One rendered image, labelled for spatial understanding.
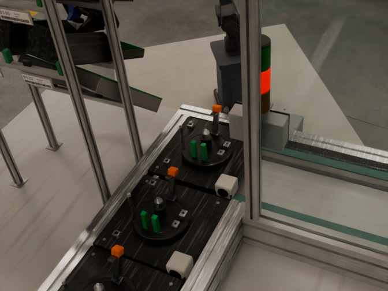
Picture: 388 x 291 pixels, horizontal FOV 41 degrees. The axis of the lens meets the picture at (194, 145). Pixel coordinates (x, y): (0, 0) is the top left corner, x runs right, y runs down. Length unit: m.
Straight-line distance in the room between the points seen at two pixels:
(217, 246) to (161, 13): 3.17
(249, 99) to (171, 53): 1.05
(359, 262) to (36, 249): 0.80
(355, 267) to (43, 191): 0.88
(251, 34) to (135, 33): 3.08
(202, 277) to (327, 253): 0.29
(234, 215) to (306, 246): 0.18
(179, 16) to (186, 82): 2.30
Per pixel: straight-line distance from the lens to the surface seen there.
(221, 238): 1.22
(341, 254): 1.23
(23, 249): 1.44
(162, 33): 3.92
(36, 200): 1.54
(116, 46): 1.26
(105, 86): 1.32
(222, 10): 1.53
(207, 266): 1.17
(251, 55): 0.94
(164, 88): 1.84
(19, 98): 3.56
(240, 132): 1.10
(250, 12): 0.90
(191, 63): 1.95
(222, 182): 1.28
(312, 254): 1.26
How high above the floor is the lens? 1.91
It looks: 42 degrees down
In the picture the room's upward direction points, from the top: 7 degrees counter-clockwise
